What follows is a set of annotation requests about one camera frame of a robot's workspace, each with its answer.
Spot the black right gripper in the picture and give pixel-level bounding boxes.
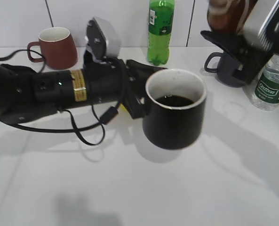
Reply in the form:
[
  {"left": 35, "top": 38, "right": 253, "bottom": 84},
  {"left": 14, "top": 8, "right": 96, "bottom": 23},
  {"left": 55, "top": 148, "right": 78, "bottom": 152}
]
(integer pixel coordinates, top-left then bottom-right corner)
[{"left": 200, "top": 30, "right": 273, "bottom": 84}]

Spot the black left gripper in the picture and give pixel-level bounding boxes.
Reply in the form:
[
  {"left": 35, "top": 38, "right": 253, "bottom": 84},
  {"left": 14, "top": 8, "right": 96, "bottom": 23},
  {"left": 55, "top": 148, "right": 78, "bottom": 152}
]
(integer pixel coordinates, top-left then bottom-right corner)
[{"left": 83, "top": 50, "right": 167, "bottom": 119}]

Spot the brown Nescafe coffee bottle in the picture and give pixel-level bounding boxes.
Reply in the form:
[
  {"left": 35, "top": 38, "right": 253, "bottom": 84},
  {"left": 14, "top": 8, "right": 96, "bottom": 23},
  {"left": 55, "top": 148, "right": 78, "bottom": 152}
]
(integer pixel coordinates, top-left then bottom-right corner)
[{"left": 207, "top": 0, "right": 257, "bottom": 34}]

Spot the black ceramic mug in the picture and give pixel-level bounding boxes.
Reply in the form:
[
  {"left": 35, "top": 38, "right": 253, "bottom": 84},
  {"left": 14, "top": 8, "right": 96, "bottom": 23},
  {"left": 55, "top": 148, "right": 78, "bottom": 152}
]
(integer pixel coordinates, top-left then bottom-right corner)
[{"left": 143, "top": 69, "right": 207, "bottom": 150}]

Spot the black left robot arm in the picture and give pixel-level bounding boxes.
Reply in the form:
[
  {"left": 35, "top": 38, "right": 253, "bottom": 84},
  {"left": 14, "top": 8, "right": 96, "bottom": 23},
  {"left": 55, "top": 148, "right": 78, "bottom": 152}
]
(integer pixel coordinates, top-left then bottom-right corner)
[{"left": 0, "top": 51, "right": 160, "bottom": 125}]

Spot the yellow paper cup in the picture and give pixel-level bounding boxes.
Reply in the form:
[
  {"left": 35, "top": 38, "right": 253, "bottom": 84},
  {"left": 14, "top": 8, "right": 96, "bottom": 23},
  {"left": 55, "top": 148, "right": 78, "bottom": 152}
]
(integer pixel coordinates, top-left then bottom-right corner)
[{"left": 120, "top": 104, "right": 128, "bottom": 112}]

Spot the dark grey ceramic mug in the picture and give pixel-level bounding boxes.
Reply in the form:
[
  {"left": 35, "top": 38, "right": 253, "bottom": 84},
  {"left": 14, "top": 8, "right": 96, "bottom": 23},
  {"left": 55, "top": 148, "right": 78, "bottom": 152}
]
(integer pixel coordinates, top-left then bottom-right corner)
[{"left": 204, "top": 52, "right": 245, "bottom": 88}]

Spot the clear water bottle green label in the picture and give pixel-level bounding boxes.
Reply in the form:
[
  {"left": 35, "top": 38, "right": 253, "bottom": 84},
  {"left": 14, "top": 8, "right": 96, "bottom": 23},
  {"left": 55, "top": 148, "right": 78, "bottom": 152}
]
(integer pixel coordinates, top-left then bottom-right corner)
[{"left": 251, "top": 55, "right": 279, "bottom": 111}]

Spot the green soda bottle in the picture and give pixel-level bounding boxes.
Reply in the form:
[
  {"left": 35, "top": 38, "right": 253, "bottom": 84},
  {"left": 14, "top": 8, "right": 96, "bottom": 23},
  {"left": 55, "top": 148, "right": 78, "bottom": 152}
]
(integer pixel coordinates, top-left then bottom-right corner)
[{"left": 147, "top": 0, "right": 175, "bottom": 66}]

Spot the brown ceramic mug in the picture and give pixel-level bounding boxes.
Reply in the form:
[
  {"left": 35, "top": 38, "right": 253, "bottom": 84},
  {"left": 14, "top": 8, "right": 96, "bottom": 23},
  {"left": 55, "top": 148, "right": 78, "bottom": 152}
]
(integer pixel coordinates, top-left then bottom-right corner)
[{"left": 27, "top": 27, "right": 78, "bottom": 70}]

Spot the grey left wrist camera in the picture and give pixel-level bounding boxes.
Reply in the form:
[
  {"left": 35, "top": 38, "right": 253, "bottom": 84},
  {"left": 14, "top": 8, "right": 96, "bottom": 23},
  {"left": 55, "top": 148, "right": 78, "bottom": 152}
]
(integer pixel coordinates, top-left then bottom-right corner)
[{"left": 85, "top": 16, "right": 121, "bottom": 63}]

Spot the black camera cable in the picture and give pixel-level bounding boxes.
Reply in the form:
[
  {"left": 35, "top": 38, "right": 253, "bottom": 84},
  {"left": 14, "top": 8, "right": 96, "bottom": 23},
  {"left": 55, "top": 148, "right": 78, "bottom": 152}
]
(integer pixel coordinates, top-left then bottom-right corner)
[{"left": 0, "top": 48, "right": 127, "bottom": 146}]

